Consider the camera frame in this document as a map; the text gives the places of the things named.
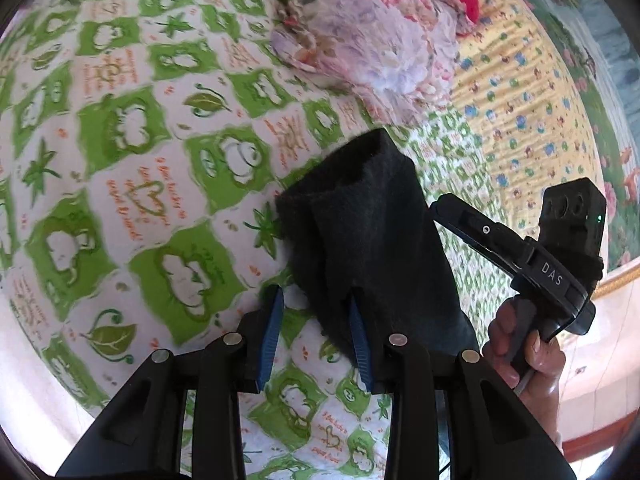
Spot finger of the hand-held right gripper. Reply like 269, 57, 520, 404
430, 193, 528, 273

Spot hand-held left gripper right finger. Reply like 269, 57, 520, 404
349, 290, 576, 480

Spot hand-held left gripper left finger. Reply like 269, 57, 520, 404
55, 285, 285, 480

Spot black pants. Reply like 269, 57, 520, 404
275, 128, 481, 396

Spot person's right forearm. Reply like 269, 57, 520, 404
532, 407, 563, 453

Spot person's right hand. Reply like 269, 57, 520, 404
482, 300, 566, 411

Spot yellow printed quilt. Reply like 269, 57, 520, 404
447, 0, 608, 281

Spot pink floral cloth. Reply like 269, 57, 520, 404
270, 0, 481, 123

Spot green checkered cartoon bed sheet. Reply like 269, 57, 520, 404
0, 0, 546, 480

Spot floral wall poster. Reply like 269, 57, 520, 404
525, 0, 640, 271

